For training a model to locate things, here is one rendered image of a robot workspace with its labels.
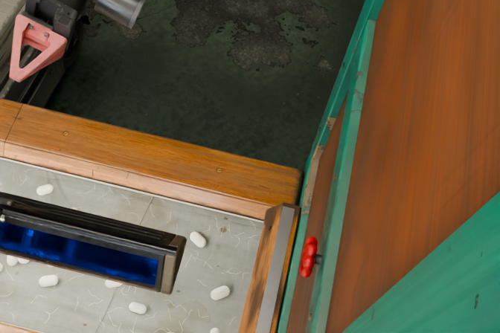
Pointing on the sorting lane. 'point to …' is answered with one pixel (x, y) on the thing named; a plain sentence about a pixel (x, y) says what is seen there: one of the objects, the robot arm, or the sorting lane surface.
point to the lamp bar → (91, 244)
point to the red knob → (308, 256)
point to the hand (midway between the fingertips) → (17, 73)
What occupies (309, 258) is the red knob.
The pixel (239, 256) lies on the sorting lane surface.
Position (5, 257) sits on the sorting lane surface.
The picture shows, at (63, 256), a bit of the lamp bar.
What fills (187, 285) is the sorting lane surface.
